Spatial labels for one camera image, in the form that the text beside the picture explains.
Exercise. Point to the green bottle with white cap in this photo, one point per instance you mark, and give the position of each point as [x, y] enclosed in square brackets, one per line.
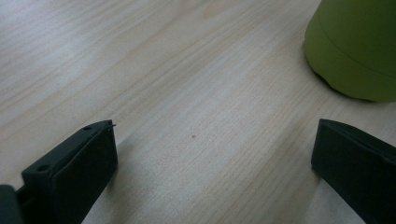
[355, 46]

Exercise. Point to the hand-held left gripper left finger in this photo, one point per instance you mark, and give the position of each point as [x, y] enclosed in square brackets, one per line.
[71, 174]

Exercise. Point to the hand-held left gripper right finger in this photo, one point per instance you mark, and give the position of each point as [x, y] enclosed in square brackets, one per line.
[358, 168]

